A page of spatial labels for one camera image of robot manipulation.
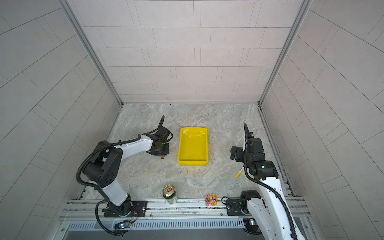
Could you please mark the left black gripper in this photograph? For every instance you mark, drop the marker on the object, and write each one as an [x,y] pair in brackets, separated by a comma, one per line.
[166,153]

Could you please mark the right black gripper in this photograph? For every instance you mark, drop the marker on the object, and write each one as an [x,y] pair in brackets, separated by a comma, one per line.
[239,150]

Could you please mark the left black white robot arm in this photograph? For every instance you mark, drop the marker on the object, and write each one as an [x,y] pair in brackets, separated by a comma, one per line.
[100,169]

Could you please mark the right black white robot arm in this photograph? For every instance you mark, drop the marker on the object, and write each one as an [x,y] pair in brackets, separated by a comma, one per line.
[268,207]

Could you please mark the yellow plastic bin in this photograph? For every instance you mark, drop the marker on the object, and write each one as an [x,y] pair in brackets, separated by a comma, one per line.
[193,147]

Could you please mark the green drink can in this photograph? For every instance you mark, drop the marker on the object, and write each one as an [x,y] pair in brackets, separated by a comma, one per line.
[169,194]

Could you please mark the pink yellow flower toy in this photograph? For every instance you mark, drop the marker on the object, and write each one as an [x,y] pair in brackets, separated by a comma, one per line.
[211,200]

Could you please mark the right small circuit board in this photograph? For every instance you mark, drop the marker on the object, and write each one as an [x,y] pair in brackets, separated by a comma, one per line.
[251,226]

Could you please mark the small circuit board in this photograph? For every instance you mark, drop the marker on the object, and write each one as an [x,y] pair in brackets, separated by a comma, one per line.
[251,226]
[122,225]

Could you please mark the left small circuit board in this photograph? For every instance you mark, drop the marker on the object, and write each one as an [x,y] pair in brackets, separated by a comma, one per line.
[122,225]

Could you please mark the aluminium mounting rail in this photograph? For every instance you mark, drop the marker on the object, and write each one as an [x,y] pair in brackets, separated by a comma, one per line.
[155,209]

